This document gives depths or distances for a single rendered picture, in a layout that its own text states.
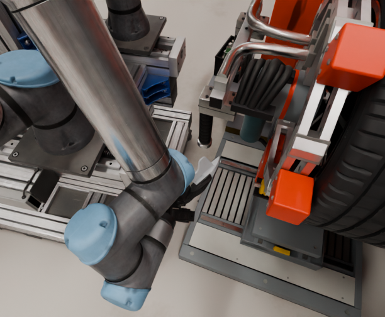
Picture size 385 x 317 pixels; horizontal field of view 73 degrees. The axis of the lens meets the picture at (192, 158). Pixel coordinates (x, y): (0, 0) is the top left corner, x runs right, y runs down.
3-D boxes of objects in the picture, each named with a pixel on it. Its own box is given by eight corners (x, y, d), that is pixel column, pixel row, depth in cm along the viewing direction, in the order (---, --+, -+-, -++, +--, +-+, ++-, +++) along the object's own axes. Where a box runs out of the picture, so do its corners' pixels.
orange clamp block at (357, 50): (358, 93, 46) (384, 79, 37) (312, 82, 48) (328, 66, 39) (371, 54, 46) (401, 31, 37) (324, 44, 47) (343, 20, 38)
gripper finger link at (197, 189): (214, 177, 57) (182, 201, 55) (216, 181, 58) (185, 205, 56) (202, 167, 61) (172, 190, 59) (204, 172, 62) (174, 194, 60)
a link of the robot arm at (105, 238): (109, 177, 41) (139, 215, 49) (49, 231, 37) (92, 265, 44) (138, 194, 36) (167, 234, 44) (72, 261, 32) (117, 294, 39)
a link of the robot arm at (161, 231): (172, 255, 50) (138, 248, 54) (180, 233, 53) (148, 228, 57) (156, 235, 45) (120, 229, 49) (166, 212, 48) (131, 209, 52)
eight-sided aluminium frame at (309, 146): (272, 222, 82) (375, 95, 36) (251, 216, 83) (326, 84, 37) (297, 103, 109) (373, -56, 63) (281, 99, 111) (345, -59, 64)
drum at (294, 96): (304, 136, 75) (326, 100, 63) (233, 117, 79) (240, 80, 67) (310, 102, 82) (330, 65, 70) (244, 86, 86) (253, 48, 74)
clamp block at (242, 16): (263, 41, 79) (267, 24, 75) (234, 35, 81) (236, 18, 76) (266, 32, 82) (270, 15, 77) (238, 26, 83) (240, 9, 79)
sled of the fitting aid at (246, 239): (314, 271, 121) (323, 267, 112) (239, 244, 127) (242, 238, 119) (324, 180, 146) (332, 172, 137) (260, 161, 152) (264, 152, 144)
